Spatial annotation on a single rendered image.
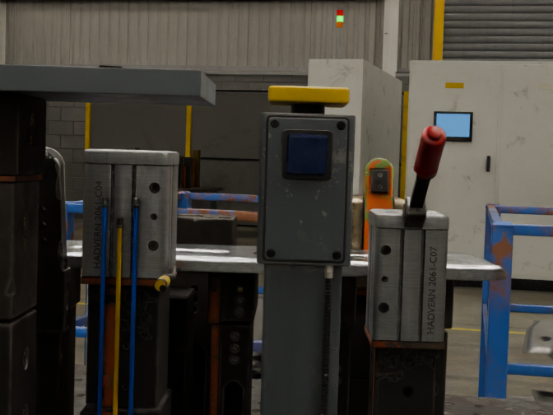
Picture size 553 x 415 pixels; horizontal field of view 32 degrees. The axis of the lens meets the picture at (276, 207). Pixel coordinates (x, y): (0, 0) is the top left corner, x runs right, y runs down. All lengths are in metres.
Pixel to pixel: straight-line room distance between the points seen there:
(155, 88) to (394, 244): 0.30
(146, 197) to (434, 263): 0.26
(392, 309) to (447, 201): 7.90
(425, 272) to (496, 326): 1.85
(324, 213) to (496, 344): 2.05
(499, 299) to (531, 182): 6.09
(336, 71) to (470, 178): 1.53
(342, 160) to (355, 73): 8.14
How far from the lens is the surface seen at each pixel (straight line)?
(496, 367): 2.76
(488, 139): 8.78
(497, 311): 2.73
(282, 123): 0.72
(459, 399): 1.74
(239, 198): 4.05
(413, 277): 0.89
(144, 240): 0.88
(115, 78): 0.69
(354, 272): 1.00
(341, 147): 0.72
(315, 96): 0.72
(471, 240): 8.80
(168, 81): 0.69
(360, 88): 8.83
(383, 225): 0.88
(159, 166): 0.88
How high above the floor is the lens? 1.11
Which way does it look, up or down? 3 degrees down
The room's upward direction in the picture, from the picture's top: 2 degrees clockwise
